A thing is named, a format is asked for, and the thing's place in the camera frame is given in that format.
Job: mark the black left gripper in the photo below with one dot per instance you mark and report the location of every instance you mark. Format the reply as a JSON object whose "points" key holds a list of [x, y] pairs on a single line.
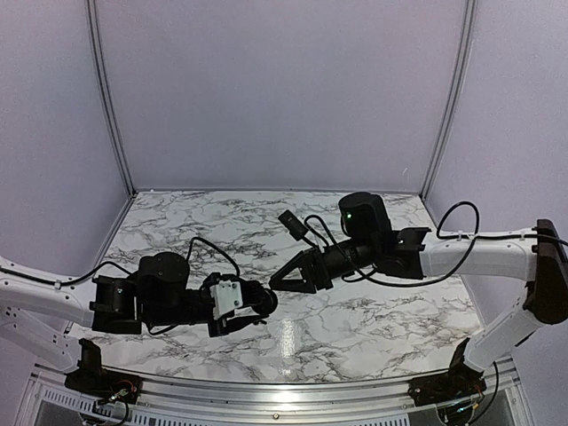
{"points": [[224, 327]]}

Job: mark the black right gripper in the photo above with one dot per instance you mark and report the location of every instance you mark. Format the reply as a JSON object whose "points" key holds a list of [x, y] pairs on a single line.
{"points": [[322, 279]]}

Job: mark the black round puck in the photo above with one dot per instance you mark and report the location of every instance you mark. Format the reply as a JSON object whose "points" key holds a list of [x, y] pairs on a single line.
{"points": [[268, 303]]}

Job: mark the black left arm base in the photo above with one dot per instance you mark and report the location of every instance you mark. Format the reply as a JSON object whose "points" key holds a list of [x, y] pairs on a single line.
{"points": [[89, 377]]}

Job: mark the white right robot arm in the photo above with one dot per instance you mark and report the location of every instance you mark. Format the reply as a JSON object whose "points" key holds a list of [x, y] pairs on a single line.
{"points": [[419, 257]]}

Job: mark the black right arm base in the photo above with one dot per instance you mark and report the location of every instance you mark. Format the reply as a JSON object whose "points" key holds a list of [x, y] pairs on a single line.
{"points": [[458, 381]]}

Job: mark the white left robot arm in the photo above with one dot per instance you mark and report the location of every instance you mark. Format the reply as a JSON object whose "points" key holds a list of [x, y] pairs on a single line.
{"points": [[156, 295]]}

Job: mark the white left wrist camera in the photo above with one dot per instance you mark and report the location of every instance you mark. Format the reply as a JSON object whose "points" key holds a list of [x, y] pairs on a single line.
{"points": [[226, 295]]}

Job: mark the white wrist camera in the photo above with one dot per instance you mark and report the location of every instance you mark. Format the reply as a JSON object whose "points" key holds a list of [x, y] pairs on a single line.
{"points": [[226, 295], [295, 227]]}

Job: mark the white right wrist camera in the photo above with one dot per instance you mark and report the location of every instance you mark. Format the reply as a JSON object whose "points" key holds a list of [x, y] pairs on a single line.
{"points": [[295, 227]]}

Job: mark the aluminium front rail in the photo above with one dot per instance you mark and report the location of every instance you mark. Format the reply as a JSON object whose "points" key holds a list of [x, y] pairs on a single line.
{"points": [[178, 401]]}

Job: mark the right aluminium corner post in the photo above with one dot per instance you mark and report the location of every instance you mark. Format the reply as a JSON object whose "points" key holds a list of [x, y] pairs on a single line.
{"points": [[459, 73]]}

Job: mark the aluminium corner post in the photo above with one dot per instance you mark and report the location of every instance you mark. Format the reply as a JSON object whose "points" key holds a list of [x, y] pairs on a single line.
{"points": [[97, 53], [459, 73]]}

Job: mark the left aluminium corner post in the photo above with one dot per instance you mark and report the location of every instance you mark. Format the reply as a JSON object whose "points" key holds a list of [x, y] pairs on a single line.
{"points": [[97, 53]]}

